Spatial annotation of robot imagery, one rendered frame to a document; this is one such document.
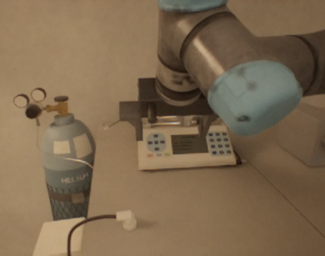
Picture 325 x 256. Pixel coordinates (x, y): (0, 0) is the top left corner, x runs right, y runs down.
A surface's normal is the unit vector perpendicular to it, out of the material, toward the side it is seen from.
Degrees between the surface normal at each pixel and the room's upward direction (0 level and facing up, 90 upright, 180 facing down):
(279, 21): 90
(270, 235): 0
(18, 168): 90
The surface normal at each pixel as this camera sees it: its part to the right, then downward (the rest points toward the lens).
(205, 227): 0.00, -0.93
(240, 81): -0.52, -0.14
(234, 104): -0.77, 0.14
